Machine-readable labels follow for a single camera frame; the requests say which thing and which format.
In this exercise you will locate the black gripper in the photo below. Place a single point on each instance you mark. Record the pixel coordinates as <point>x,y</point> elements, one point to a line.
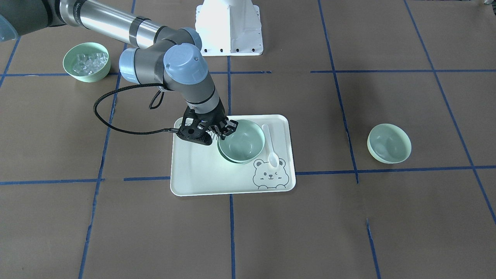
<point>217,118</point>

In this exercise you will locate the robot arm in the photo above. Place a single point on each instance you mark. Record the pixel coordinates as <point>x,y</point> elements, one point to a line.
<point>160,56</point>

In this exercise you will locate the green bowl on tray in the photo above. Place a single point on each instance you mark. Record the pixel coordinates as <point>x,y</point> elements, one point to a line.
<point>239,155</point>

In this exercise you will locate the white plastic spoon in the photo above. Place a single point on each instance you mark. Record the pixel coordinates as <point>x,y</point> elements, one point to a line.
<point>273,158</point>

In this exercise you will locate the pale green bear tray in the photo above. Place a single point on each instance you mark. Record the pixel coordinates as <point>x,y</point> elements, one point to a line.
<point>202,170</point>

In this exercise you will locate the green bowl with ice cubes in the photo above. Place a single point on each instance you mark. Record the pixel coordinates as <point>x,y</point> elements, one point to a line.
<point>86,48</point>

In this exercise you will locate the clear ice cubes pile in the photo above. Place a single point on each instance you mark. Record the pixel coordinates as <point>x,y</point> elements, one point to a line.
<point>89,64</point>

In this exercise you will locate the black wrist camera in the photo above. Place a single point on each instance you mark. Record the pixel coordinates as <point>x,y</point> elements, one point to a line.
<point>194,131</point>

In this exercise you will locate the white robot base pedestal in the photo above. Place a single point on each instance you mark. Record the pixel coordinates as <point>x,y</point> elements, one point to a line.
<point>229,28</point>

